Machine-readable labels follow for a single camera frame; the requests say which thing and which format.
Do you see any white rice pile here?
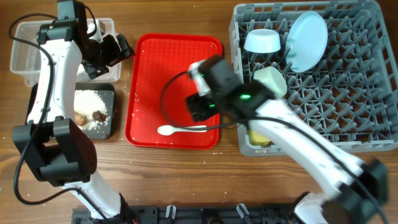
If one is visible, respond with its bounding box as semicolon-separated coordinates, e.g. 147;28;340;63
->
74;90;109;131

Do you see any yellow plastic cup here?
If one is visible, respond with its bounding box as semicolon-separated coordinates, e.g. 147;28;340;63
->
248;130;271;146

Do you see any dark brown food lump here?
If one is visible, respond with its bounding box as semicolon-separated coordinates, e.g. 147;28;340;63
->
92;110;107;123

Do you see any brown carrot piece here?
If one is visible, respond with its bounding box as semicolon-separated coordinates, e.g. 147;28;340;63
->
75;112;88;126

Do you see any green bowl with rice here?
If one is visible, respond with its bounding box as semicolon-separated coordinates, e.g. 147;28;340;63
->
253;66;287;99

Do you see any light blue bowl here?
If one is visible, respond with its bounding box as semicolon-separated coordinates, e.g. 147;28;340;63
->
244;29;281;54

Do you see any light blue plate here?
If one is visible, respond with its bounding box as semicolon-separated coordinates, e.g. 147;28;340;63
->
285;11;328;73

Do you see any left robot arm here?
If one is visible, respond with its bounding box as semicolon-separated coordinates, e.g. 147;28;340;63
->
12;1;139;223

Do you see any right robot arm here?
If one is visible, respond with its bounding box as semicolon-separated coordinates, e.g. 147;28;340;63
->
188;55;388;223

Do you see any black food waste tray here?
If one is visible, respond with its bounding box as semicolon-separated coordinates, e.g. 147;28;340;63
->
12;81;115;145

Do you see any clear plastic waste bin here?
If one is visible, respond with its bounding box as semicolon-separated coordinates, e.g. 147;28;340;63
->
10;18;122;86

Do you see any grey dishwasher rack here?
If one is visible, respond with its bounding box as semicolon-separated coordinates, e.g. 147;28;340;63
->
229;1;397;152

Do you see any white plastic spoon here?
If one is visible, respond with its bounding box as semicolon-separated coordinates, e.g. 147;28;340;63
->
157;125;206;136

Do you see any red serving tray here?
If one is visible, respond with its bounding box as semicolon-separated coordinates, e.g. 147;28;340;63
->
125;34;223;150

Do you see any left black cable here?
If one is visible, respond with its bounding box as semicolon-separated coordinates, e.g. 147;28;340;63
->
8;4;106;224

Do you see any black cable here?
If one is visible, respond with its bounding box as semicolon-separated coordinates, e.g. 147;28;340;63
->
8;4;106;224
159;70;383;224

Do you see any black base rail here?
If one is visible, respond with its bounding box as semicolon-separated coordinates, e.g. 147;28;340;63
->
71;203;299;224

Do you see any right black cable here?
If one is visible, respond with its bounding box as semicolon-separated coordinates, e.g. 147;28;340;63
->
159;70;383;224

